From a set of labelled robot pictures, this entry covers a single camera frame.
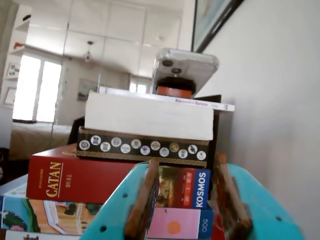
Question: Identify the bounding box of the teal gripper finger with brown pad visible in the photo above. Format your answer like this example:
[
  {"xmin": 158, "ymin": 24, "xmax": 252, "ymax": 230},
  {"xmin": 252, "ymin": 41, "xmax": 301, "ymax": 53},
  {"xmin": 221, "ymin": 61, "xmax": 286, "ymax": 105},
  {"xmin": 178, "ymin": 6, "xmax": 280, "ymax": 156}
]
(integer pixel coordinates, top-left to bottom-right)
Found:
[
  {"xmin": 212, "ymin": 152, "xmax": 306, "ymax": 240},
  {"xmin": 79, "ymin": 159, "xmax": 161, "ymax": 240}
]

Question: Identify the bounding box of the red Catan Duel box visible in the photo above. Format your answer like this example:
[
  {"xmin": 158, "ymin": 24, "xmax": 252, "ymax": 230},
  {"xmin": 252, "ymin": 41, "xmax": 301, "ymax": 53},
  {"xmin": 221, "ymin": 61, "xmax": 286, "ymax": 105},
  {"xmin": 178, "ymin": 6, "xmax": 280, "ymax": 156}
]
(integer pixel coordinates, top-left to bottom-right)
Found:
[{"xmin": 25, "ymin": 143, "xmax": 213, "ymax": 210}]

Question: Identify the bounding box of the black box with round emblems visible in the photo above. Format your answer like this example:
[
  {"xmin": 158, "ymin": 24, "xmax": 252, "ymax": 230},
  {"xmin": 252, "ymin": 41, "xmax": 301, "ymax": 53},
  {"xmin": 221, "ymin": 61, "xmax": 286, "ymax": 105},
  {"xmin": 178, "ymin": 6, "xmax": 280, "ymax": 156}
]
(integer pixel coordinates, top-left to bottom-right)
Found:
[{"xmin": 75, "ymin": 126, "xmax": 210, "ymax": 168}]

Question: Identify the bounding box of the illustrated puzzle box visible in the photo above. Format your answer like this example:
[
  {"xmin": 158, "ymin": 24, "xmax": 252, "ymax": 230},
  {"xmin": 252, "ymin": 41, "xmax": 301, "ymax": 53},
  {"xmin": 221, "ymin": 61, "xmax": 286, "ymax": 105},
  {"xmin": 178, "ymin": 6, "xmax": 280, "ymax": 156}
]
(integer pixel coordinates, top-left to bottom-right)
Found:
[{"xmin": 0, "ymin": 173, "xmax": 215, "ymax": 240}]

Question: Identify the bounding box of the white illustrated box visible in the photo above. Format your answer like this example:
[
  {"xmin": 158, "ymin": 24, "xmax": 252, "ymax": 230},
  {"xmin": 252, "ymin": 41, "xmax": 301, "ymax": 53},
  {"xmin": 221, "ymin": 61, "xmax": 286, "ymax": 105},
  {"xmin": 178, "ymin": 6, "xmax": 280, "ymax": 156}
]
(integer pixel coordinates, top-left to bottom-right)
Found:
[{"xmin": 0, "ymin": 228, "xmax": 85, "ymax": 240}]

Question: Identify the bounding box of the thick white book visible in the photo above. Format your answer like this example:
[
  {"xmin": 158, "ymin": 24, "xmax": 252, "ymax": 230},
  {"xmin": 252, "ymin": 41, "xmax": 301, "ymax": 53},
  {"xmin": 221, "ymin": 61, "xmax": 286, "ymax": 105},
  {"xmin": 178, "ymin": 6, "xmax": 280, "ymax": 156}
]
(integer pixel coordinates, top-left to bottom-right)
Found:
[{"xmin": 84, "ymin": 91, "xmax": 215, "ymax": 142}]

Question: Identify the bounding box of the beige bed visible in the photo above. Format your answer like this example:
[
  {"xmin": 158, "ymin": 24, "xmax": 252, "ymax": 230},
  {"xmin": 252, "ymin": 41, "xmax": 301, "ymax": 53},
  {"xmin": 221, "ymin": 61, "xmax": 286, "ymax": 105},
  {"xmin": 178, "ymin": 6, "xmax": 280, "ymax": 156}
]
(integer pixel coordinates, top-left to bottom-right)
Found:
[{"xmin": 8, "ymin": 121, "xmax": 74, "ymax": 161}]

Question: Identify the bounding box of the dark wooden furniture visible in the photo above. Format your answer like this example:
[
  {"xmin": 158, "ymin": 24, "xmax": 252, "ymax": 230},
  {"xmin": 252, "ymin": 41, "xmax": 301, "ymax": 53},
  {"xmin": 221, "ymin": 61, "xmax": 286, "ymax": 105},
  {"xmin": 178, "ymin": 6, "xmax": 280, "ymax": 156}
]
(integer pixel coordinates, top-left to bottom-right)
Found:
[{"xmin": 0, "ymin": 147, "xmax": 11, "ymax": 186}]

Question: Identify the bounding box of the small bright window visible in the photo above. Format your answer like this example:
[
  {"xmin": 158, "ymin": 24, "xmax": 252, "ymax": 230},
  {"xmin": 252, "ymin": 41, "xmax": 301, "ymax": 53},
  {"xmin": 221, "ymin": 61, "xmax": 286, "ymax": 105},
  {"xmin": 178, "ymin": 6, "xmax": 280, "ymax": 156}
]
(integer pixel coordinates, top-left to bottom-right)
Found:
[{"xmin": 129, "ymin": 82, "xmax": 152, "ymax": 95}]

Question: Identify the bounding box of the thin white book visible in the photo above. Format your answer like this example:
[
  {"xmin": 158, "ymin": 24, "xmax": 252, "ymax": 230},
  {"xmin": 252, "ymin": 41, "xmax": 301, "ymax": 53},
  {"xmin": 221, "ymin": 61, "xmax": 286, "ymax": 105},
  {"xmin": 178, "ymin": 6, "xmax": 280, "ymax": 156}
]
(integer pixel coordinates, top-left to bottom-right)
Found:
[{"xmin": 98, "ymin": 86, "xmax": 236, "ymax": 112}]

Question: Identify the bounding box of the orange black phone stand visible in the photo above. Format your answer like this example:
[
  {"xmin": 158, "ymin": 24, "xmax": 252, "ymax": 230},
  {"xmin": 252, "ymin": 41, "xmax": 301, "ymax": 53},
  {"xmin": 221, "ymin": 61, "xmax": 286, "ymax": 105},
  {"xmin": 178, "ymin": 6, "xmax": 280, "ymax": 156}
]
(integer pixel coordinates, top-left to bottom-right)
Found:
[{"xmin": 156, "ymin": 76, "xmax": 197, "ymax": 98}]

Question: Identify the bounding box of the bright balcony window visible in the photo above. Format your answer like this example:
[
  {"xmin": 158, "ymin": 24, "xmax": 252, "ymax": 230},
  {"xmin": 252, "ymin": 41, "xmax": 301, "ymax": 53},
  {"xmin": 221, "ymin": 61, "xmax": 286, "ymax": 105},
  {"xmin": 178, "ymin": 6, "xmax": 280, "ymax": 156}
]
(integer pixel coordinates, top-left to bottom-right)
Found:
[{"xmin": 11, "ymin": 54, "xmax": 63, "ymax": 124}]

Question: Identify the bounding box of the smartphone in clear case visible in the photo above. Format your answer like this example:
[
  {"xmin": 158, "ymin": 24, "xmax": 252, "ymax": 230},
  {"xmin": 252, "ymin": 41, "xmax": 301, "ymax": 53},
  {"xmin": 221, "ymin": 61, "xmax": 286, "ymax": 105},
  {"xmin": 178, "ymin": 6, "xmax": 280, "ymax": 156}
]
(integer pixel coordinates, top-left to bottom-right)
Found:
[{"xmin": 151, "ymin": 47, "xmax": 220, "ymax": 91}]

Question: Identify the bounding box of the black framed picture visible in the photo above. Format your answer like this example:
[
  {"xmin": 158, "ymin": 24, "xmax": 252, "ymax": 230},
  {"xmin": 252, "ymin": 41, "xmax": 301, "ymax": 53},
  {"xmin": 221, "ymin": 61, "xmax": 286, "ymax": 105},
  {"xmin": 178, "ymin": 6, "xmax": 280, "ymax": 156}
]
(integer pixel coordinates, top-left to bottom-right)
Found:
[{"xmin": 191, "ymin": 0, "xmax": 247, "ymax": 53}]

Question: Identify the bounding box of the grey curtain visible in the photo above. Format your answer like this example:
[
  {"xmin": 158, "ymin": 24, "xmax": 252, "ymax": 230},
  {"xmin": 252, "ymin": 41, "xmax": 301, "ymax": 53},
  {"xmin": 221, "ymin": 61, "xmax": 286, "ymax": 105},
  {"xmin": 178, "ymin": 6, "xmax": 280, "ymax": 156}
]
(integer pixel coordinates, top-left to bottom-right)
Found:
[{"xmin": 0, "ymin": 0, "xmax": 19, "ymax": 78}]

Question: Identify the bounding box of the grey wall picture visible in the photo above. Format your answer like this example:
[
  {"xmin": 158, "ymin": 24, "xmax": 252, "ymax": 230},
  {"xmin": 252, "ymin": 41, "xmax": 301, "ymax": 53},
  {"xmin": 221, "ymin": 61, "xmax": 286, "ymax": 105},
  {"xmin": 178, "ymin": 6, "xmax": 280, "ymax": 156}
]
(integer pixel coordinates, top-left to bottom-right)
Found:
[{"xmin": 76, "ymin": 78, "xmax": 99, "ymax": 102}]

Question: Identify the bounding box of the small framed wall picture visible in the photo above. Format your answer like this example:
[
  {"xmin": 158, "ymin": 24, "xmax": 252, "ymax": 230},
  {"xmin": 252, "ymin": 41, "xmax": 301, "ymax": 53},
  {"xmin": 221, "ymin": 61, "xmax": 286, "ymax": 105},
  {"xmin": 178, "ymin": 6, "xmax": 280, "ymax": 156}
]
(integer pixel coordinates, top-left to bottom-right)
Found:
[
  {"xmin": 2, "ymin": 86, "xmax": 18, "ymax": 107},
  {"xmin": 6, "ymin": 62, "xmax": 21, "ymax": 79}
]

